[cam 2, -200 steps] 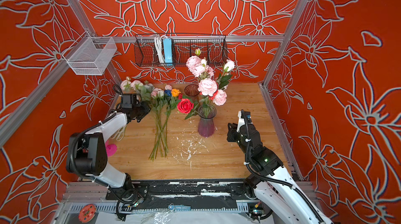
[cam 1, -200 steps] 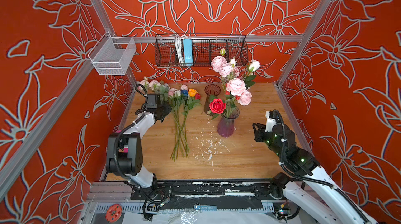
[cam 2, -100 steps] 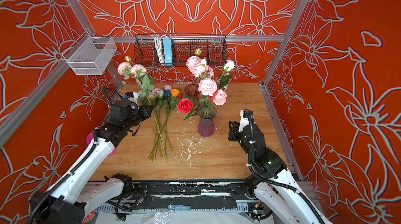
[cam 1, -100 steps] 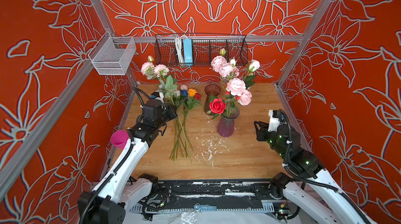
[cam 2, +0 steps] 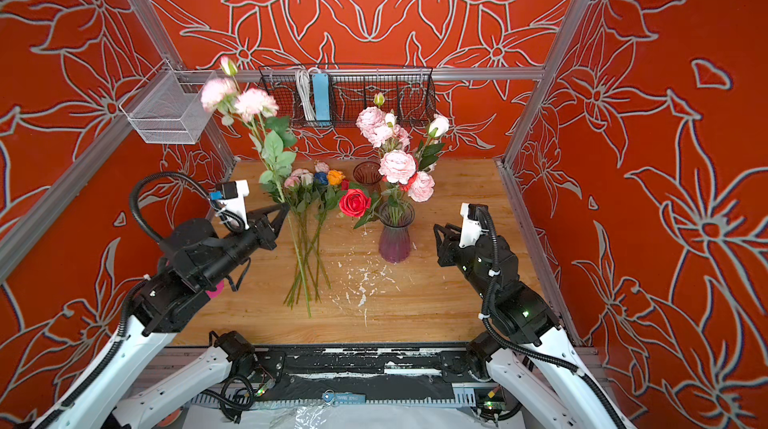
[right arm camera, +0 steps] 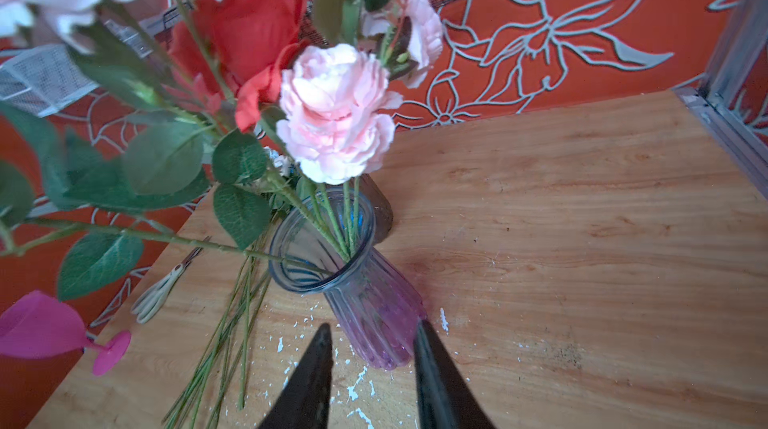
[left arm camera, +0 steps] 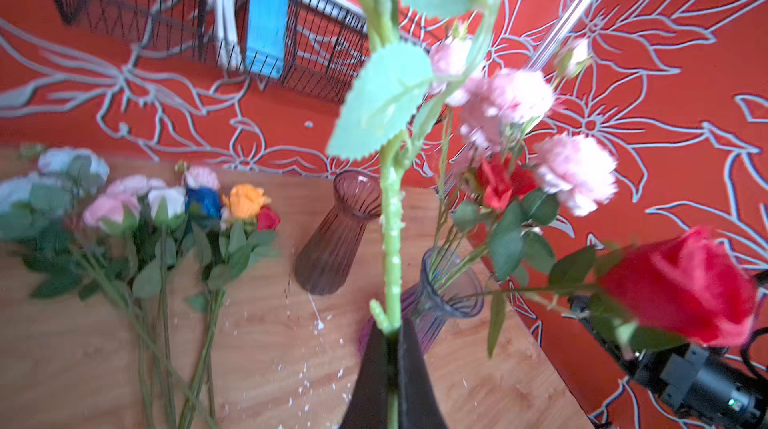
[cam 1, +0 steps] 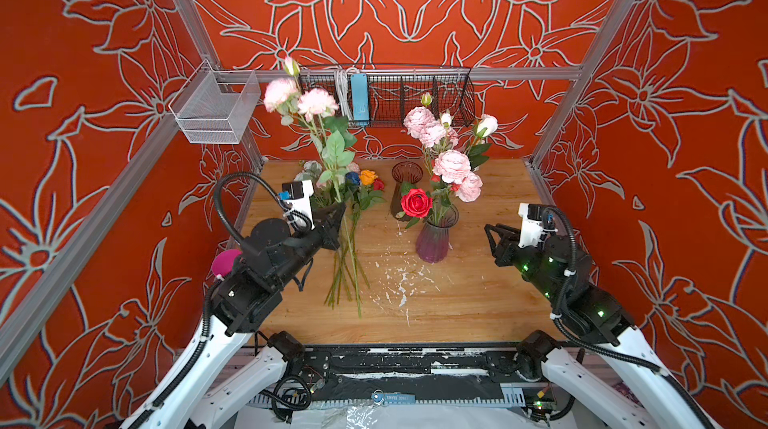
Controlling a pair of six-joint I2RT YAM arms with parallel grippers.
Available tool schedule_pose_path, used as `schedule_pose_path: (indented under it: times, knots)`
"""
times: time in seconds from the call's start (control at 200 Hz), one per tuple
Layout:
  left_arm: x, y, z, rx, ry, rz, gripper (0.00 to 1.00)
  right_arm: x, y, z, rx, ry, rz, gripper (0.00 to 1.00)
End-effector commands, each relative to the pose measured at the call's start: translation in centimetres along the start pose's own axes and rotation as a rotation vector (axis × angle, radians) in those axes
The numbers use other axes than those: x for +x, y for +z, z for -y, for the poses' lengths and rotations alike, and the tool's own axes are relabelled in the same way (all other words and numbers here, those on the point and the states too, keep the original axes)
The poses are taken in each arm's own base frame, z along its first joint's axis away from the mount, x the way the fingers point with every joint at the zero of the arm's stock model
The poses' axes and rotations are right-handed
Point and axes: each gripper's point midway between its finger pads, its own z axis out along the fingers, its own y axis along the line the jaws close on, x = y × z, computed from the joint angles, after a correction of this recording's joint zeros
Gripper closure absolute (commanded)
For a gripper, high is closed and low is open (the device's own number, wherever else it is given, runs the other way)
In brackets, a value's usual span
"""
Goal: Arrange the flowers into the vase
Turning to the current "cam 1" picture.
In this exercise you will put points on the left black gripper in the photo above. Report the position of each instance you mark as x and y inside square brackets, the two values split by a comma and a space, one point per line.
[329, 225]

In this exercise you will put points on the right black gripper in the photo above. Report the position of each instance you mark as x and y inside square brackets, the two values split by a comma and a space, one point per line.
[508, 244]

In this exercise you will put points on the purple ribbed glass vase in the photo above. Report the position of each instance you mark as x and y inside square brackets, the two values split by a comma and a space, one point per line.
[433, 242]

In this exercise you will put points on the large pink peony stem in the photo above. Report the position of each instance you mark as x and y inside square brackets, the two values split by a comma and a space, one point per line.
[450, 167]

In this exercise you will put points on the brown ribbed glass vase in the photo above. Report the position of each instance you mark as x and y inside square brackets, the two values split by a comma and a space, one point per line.
[406, 175]

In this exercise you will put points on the white pink rose stem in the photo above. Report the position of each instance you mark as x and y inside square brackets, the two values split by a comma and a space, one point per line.
[470, 189]

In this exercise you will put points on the pink double rose stem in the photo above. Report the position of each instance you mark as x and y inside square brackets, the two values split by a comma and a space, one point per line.
[423, 126]

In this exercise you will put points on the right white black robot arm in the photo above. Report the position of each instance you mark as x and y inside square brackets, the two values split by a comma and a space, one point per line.
[597, 323]

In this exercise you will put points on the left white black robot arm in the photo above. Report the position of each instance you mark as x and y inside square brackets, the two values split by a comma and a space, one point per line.
[234, 309]

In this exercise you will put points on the pink plastic cup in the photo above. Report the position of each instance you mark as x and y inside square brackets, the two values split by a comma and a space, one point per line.
[224, 262]

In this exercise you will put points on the pink rose bunch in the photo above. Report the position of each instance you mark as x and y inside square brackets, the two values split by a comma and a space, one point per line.
[348, 274]

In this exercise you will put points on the orange rose stem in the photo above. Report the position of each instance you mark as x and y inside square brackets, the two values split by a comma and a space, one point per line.
[367, 177]

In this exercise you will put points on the blue rose stem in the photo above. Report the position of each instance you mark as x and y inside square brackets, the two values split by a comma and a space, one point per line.
[353, 178]

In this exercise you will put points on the light blue box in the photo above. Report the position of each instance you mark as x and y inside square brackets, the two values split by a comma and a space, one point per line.
[360, 98]

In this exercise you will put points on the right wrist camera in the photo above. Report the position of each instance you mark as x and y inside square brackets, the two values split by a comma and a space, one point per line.
[537, 224]

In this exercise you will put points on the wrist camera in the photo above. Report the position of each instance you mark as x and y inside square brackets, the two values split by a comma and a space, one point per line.
[537, 224]
[295, 201]

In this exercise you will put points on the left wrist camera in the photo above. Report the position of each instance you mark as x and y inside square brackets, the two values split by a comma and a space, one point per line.
[295, 201]

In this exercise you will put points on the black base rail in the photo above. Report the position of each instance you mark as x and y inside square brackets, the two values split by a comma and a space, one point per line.
[432, 372]

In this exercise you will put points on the clear plastic wall bin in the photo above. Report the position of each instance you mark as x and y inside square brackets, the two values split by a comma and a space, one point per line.
[215, 106]

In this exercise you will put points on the black wire wall basket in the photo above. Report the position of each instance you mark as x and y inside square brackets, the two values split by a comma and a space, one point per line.
[394, 90]

